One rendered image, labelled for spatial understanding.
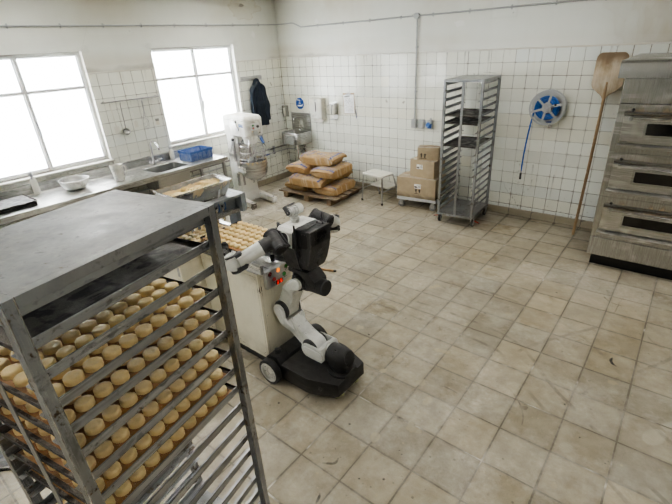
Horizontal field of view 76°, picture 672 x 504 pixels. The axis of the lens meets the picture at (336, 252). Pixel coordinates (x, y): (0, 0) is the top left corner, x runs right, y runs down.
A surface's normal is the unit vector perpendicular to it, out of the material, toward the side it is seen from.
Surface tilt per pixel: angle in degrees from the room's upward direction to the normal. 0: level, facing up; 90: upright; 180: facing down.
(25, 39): 90
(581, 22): 90
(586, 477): 0
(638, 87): 90
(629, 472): 0
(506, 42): 90
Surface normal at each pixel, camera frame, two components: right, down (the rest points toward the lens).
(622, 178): -0.62, 0.37
